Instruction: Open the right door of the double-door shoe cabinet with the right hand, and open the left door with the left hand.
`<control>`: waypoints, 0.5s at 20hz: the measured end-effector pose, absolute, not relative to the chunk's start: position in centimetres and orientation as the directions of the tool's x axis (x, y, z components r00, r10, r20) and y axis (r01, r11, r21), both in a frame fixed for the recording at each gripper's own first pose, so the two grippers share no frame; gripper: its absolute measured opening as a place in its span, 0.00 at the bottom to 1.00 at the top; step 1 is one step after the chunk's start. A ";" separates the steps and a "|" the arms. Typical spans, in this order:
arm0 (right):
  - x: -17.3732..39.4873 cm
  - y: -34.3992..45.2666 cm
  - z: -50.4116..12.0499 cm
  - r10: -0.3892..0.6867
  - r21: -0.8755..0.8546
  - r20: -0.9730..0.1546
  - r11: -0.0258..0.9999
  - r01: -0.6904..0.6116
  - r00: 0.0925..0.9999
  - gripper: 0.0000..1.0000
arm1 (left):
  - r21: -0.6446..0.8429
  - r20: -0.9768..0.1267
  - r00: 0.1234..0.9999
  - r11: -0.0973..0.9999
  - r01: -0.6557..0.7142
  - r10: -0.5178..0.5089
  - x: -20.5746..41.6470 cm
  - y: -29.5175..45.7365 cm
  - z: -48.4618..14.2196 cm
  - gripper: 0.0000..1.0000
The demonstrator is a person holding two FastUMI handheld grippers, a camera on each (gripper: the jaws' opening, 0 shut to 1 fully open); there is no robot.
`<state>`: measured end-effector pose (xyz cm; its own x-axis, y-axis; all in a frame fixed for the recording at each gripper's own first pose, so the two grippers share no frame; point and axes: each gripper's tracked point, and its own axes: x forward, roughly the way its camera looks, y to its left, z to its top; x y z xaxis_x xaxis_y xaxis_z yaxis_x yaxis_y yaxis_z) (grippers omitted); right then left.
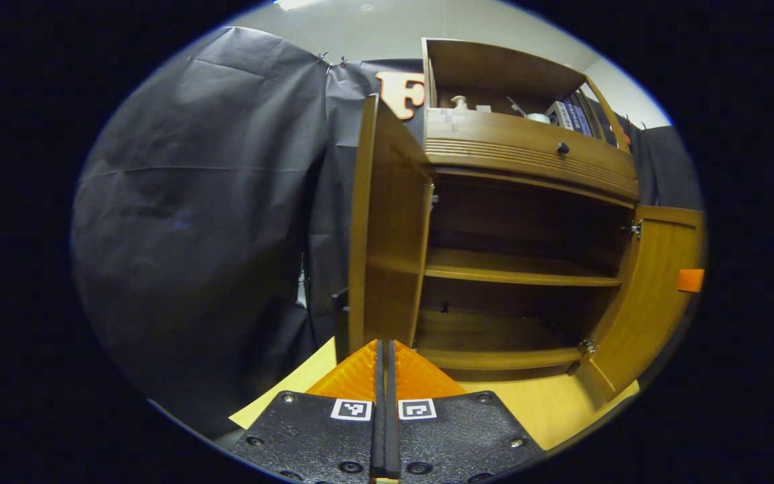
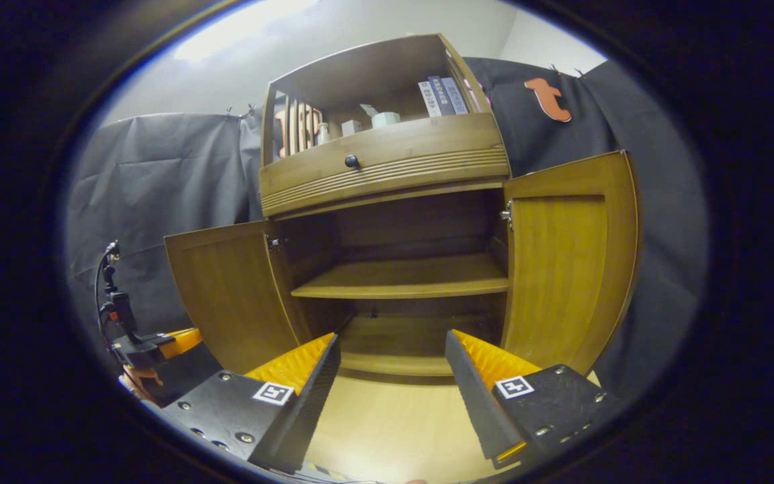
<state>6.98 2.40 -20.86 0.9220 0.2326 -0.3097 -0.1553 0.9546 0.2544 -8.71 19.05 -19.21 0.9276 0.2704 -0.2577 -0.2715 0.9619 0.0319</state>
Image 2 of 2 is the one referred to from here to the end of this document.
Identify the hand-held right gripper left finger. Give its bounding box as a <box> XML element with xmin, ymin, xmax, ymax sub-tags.
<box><xmin>161</xmin><ymin>332</ymin><xmax>343</xmax><ymax>475</ymax></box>

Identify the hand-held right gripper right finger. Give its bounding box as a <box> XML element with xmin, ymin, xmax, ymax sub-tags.
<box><xmin>445</xmin><ymin>329</ymin><xmax>620</xmax><ymax>471</ymax></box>

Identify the wooden cabinet door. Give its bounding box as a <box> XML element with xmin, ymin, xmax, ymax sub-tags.
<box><xmin>163</xmin><ymin>220</ymin><xmax>312</xmax><ymax>376</ymax></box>
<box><xmin>499</xmin><ymin>150</ymin><xmax>644</xmax><ymax>376</ymax></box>

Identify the wooden drawer with black knob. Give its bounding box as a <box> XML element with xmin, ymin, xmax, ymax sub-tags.
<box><xmin>259</xmin><ymin>112</ymin><xmax>511</xmax><ymax>218</ymax></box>

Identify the white book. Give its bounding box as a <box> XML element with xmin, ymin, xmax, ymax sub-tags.
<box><xmin>417</xmin><ymin>80</ymin><xmax>442</xmax><ymax>119</ymax></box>

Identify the light blue book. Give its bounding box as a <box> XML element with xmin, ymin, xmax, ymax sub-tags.
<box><xmin>441</xmin><ymin>76</ymin><xmax>472</xmax><ymax>116</ymax></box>

